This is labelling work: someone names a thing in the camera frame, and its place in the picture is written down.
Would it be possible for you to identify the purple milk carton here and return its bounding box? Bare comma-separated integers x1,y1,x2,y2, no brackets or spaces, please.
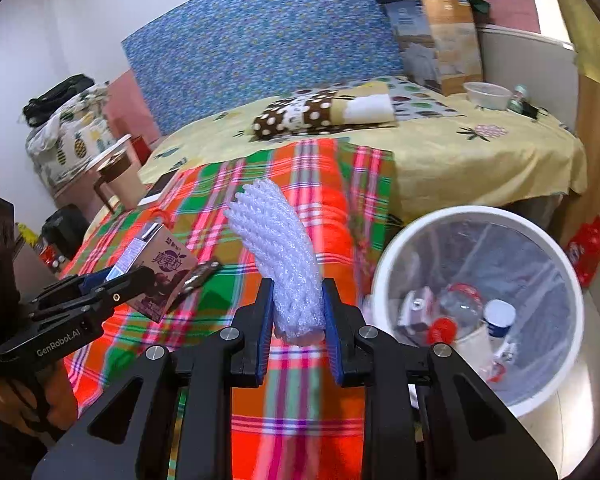
112,221,198,323

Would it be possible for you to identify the yellow curtain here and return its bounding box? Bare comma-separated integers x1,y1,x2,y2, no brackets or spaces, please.
535,0,600,91

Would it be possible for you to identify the white cabinet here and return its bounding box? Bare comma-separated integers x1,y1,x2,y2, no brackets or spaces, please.
475,24,578,131

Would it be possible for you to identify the brown polka dot pillow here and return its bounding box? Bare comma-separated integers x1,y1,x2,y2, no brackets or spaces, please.
252,87,396,142

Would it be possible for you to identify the dark snack wrapper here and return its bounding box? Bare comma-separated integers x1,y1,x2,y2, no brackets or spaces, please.
172,259,224,307

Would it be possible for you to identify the red box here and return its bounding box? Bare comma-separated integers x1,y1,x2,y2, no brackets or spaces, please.
130,135,153,166

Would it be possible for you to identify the white round trash bin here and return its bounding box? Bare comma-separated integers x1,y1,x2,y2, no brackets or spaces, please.
371,205,585,416

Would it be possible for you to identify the yellow bedsheet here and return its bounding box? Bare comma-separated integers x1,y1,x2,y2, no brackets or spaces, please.
137,76,588,221

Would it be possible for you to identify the round-print cloth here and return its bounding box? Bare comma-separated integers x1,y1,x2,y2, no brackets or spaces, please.
387,76,466,122

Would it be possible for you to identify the clear plastic bowl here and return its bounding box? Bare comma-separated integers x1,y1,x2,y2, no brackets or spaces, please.
462,81,512,110

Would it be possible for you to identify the white phone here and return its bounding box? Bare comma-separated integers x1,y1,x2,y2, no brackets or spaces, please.
137,171,180,206

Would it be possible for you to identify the brown cup with lid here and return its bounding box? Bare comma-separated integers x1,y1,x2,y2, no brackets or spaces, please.
94,150,146,211

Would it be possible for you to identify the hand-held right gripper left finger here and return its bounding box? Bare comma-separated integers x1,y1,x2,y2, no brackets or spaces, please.
32,277,276,480

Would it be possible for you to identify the blue patterned headboard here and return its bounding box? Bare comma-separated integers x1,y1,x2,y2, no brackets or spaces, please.
121,0,426,137

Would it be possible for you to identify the black bag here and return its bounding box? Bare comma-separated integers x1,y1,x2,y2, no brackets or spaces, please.
22,74,97,123

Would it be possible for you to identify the white foam net sleeve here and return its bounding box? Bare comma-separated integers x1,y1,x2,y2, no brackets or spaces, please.
224,180,326,346

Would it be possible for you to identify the wooden board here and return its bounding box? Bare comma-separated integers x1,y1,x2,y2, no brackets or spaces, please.
550,70,600,271

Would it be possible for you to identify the red plastic bottle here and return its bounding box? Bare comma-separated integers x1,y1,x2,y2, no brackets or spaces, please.
566,214,600,288

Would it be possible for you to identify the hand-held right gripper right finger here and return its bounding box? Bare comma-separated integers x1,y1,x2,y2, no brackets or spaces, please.
321,279,556,480

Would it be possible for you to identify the plaid blanket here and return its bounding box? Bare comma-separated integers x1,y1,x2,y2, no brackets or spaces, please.
60,137,416,480

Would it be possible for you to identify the clear bottle with red cap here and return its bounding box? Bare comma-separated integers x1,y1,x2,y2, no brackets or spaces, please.
427,282,483,347

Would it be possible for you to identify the brown cardboard box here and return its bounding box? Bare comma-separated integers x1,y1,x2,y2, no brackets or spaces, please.
375,0,491,97

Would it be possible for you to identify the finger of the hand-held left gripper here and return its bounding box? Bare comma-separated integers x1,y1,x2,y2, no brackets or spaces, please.
41,267,127,307
29,266,154,324

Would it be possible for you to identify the person's left hand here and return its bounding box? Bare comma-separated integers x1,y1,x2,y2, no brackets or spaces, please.
0,354,79,435

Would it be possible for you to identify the pineapple print bundle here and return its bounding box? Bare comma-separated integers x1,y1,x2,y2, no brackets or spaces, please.
25,85,118,196

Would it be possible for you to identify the crumpled red white wrapper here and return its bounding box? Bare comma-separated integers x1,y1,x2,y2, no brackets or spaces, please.
484,342,519,382

